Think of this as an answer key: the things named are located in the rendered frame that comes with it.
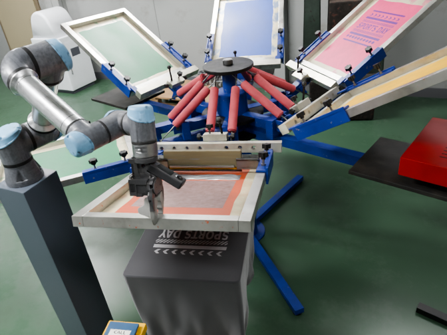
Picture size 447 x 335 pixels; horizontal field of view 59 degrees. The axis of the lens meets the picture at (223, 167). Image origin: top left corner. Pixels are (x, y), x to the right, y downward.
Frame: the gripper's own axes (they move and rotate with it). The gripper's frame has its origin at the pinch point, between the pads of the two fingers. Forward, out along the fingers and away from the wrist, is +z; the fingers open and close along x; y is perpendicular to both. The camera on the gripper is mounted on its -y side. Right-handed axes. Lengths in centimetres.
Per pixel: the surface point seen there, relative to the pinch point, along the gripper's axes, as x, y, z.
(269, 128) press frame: -119, -25, -6
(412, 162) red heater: -64, -90, 0
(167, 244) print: -29.1, 9.4, 24.1
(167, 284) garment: -12.8, 4.7, 32.2
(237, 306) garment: -15.8, -20.5, 41.7
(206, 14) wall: -466, 87, -107
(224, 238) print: -33.3, -13.2, 23.0
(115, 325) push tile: 10.1, 14.6, 33.0
